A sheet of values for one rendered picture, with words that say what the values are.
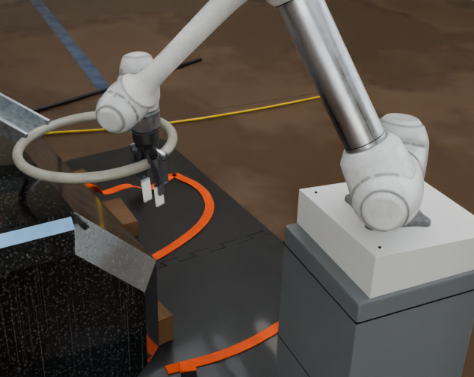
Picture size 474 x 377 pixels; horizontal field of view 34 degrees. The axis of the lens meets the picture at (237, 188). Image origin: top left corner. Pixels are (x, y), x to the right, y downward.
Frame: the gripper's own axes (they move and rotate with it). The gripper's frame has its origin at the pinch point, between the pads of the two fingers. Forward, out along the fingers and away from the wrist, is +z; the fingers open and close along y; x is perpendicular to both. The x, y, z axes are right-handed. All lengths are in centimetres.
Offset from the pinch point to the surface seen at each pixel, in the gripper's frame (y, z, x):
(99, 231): 8.4, 8.7, 14.4
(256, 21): 258, 73, -366
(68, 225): 9.7, 2.7, 23.6
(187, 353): 19, 84, -24
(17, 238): 14.6, 2.1, 36.9
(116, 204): 108, 70, -72
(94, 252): 5.4, 12.0, 19.6
